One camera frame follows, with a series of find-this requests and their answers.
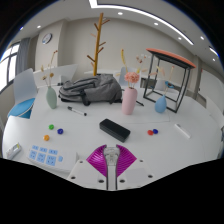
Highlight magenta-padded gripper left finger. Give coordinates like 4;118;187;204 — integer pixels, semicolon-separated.
67;144;109;191

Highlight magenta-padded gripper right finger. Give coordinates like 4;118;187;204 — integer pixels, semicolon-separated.
114;144;156;191

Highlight small white charger block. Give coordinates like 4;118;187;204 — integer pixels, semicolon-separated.
102;144;121;168

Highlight white power strip blue sockets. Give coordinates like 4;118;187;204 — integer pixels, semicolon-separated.
27;143;80;173

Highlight black rectangular case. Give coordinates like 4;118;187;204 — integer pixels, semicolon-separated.
98;118;132;144

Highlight black whiteboard marker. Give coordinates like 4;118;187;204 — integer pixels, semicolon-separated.
66;105;88;117

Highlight pink vase with pink flowers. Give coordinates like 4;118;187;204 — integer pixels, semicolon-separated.
119;48;148;116

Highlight blue vase with dried stems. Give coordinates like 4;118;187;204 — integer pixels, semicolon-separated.
154;64;176;114

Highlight white remote control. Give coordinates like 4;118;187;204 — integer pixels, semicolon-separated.
5;142;23;160

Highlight green vase with dried stems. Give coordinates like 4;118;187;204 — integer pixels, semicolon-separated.
39;49;59;110

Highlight grey backpack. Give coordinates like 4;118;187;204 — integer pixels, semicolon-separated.
58;73;124;107

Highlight plain white chair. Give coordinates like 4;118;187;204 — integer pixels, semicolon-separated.
118;66;143;89

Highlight white background desk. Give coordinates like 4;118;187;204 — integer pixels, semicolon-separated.
33;63;78;88

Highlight white chair blue cushion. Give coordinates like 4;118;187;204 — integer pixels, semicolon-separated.
7;68;38;120

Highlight wooden coat rack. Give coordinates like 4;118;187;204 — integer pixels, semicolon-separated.
86;12;111;77

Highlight window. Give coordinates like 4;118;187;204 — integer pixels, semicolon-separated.
0;43;20;94

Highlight grey curtain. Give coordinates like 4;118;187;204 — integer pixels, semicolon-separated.
14;37;32;76

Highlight recessed ceiling spotlights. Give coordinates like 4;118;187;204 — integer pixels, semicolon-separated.
18;11;218;56

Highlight ceiling light strip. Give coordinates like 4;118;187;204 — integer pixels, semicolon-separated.
88;0;195;46

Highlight black frame stand orange top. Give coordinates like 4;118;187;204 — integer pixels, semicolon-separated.
143;47;198;114

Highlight round wall clock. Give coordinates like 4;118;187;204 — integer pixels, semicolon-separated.
41;32;53;45

